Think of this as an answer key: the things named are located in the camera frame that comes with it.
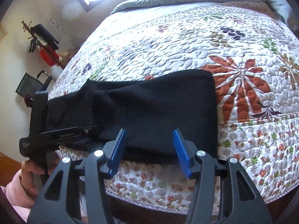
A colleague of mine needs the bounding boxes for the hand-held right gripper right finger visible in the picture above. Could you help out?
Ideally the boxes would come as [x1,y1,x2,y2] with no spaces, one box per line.
[172,128,274,224]

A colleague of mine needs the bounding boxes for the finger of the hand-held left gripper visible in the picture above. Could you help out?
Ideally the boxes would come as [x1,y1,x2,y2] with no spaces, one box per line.
[79,124,100,139]

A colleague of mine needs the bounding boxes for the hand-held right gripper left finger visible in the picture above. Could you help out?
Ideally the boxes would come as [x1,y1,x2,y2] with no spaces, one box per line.
[27,128,128,224]

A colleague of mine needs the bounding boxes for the black pants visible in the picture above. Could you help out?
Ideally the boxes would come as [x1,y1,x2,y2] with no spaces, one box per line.
[45,69,219,165]

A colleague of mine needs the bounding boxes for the person's left forearm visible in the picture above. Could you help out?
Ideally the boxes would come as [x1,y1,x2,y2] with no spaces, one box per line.
[5,170,38,217]

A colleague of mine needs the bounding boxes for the person's left hand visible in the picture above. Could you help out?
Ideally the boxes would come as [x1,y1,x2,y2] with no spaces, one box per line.
[21,155,61,199]

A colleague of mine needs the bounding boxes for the black office chair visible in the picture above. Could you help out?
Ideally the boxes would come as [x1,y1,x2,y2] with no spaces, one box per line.
[15,69,53,98]

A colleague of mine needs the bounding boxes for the cardboard boxes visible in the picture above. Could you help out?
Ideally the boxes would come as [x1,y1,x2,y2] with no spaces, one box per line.
[59,49,80,63]

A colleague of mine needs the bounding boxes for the black hanging garment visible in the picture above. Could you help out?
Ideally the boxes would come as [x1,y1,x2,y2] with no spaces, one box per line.
[30,24,59,50]

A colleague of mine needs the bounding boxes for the wooden coat rack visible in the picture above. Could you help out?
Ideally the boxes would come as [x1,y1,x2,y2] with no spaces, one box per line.
[21,21,63,69]

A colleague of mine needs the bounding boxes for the floral quilted bedspread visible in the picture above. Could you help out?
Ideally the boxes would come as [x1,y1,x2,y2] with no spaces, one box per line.
[48,2,299,210]

